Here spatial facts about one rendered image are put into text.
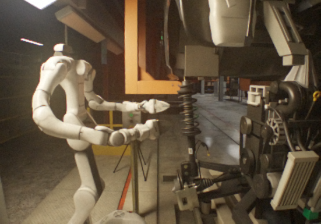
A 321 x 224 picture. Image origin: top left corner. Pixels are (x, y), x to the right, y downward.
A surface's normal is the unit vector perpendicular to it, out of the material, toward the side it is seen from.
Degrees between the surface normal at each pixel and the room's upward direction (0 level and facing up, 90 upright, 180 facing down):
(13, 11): 90
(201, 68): 90
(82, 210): 89
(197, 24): 92
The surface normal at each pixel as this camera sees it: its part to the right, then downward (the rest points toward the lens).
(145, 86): 0.01, 0.12
